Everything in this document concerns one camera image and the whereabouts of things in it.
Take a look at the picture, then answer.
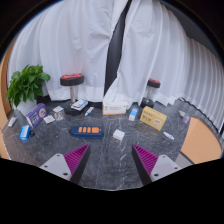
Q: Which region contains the white orange box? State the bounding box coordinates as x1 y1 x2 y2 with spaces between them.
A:
102 100 130 117

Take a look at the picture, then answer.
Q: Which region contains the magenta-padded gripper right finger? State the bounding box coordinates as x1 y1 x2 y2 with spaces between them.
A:
131 143 184 186

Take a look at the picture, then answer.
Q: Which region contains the green potted plant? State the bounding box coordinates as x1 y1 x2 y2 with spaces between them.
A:
5 63 52 116

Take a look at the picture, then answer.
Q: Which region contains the small white tube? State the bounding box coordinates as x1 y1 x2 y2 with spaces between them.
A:
162 131 175 141

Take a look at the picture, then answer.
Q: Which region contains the small white packet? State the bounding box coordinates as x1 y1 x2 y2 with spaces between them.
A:
7 116 18 128

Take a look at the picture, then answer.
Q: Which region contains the white sachet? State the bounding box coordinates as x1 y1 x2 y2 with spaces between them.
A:
42 114 56 125

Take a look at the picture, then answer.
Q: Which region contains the yellow box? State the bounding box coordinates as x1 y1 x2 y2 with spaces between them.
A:
139 105 168 132

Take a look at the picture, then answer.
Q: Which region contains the white curtain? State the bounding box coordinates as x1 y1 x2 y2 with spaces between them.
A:
103 0 224 131
8 0 129 103

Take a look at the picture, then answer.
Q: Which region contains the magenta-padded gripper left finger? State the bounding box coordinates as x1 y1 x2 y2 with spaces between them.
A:
39 143 92 185

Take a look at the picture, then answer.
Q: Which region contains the small purple bottle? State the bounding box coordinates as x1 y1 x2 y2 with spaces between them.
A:
181 114 191 125

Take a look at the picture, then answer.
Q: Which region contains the flat white blue box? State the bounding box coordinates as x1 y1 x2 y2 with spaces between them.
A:
70 99 89 112

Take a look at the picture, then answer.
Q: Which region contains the blister pack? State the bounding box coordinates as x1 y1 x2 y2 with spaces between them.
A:
53 110 65 122

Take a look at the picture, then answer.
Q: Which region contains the white green tube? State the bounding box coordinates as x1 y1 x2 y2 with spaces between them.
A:
84 106 95 117

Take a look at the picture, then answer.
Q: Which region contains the black red dumbbell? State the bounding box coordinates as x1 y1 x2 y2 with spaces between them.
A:
59 73 86 117
139 77 162 109

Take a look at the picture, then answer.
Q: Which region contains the purple box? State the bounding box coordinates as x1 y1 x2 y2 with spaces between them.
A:
25 102 48 130

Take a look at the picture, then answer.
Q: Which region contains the small blue white box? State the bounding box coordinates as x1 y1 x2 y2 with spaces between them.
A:
128 106 139 122

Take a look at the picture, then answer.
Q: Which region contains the white charger block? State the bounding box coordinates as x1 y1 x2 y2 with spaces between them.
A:
112 128 126 141

